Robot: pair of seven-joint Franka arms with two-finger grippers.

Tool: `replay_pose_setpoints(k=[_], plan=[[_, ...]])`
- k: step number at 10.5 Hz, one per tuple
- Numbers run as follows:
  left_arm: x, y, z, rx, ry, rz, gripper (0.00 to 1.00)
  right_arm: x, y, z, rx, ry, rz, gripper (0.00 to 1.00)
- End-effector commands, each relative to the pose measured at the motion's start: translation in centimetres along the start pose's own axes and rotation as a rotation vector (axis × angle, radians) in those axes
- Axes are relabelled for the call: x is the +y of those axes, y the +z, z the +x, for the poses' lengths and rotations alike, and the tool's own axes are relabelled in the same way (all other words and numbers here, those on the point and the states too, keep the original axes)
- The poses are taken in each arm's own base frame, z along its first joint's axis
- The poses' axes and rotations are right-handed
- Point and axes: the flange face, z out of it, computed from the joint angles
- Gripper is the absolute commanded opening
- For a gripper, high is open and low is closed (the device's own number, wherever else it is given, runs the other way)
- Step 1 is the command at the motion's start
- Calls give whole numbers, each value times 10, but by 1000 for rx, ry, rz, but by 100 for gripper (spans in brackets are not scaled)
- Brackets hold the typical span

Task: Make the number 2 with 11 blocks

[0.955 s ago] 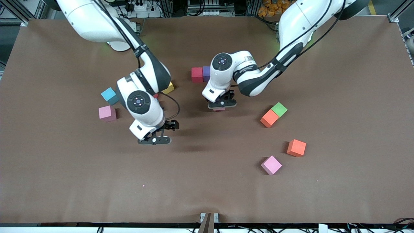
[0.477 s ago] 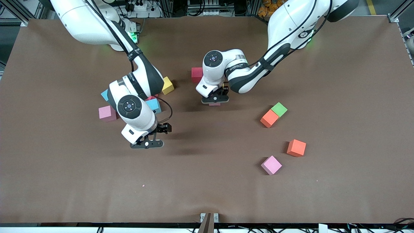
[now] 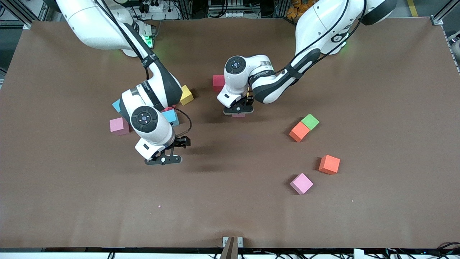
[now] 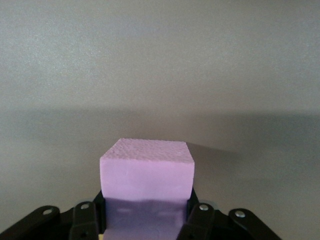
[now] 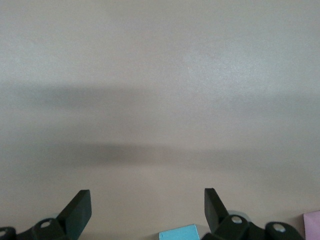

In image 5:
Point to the pink foam cube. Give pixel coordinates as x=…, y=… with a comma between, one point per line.
x=312, y=226

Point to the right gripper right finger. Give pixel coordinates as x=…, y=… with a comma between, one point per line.
x=215, y=212

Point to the blue foam cube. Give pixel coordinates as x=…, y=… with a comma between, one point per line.
x=178, y=233

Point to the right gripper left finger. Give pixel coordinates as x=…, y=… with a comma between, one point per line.
x=77, y=212

